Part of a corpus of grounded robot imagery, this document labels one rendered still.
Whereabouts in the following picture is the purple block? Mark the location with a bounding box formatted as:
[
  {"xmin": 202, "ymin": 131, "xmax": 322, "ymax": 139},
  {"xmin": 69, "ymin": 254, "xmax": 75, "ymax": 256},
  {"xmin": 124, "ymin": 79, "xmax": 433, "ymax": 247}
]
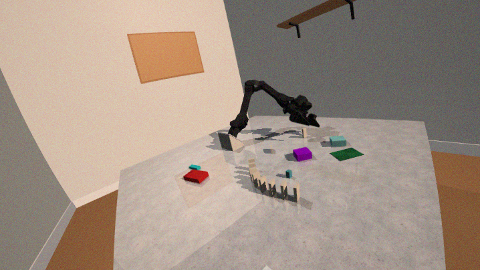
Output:
[{"xmin": 293, "ymin": 147, "xmax": 312, "ymax": 162}]

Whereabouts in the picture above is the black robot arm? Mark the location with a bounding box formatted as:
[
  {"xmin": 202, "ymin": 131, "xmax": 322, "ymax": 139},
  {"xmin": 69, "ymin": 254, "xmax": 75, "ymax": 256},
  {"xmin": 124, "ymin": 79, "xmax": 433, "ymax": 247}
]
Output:
[{"xmin": 228, "ymin": 80, "xmax": 312, "ymax": 137}]

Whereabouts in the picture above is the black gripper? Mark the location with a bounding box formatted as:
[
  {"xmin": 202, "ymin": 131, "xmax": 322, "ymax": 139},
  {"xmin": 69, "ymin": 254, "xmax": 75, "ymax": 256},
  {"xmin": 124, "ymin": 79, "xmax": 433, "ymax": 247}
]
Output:
[{"xmin": 289, "ymin": 107, "xmax": 320, "ymax": 128}]

